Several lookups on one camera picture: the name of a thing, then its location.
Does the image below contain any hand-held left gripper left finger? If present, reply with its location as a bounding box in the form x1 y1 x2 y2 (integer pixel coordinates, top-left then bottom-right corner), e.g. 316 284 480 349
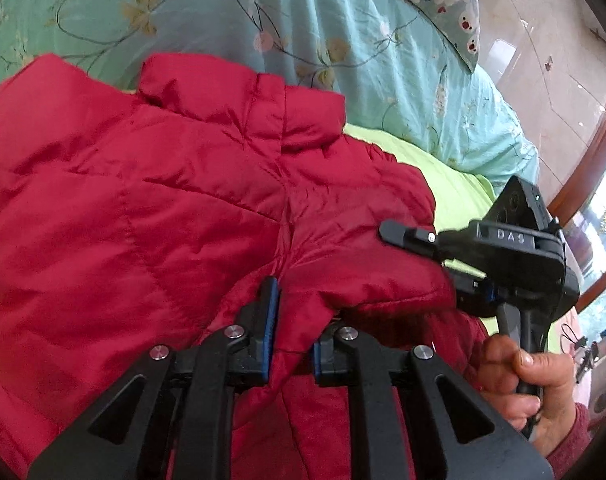
27 276 283 480

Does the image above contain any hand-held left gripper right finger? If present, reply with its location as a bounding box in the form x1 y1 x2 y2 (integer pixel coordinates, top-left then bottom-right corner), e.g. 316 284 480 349
310 326 554 480

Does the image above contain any brown wooden trim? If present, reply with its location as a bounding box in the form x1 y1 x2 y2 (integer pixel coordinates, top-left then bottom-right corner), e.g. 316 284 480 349
548 67 606 221

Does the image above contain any person's right hand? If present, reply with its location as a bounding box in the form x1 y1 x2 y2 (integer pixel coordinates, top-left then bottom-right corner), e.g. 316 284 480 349
475 334 578 456

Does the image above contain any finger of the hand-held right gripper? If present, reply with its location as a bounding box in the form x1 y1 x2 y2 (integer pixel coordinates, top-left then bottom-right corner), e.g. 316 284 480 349
445 260 491 292
379 221 439 256

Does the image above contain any light green bed sheet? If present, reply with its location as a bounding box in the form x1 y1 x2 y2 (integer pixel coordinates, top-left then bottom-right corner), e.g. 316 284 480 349
342 122 500 336

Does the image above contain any teal floral quilt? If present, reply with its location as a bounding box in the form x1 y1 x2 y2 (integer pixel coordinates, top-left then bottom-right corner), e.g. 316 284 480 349
0 0 540 196

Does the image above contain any red padded jacket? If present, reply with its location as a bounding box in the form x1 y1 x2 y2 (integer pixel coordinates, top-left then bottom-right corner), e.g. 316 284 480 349
0 52 488 480

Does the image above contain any person's right forearm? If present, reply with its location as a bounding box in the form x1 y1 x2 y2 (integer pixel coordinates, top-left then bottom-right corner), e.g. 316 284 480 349
545 402 592 480

